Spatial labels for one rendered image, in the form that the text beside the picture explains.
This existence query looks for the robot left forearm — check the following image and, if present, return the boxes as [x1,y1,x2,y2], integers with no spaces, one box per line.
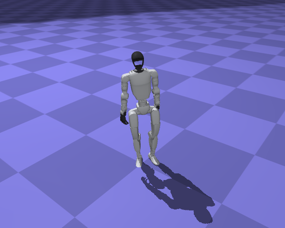
[153,94,160,108]

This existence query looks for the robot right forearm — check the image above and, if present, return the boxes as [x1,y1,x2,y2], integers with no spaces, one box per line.
[120,94,127,115]

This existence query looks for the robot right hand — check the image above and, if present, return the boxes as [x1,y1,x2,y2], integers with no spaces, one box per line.
[120,112,128,125]

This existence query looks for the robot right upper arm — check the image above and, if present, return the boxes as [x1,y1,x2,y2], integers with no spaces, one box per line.
[121,73,130,100]

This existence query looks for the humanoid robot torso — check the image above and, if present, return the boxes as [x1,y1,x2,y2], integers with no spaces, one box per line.
[129,68,151,115]

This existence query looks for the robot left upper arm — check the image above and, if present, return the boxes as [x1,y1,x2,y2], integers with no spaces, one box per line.
[149,69,160,95]

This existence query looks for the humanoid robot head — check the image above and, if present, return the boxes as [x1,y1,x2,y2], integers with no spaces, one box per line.
[132,51,144,73]

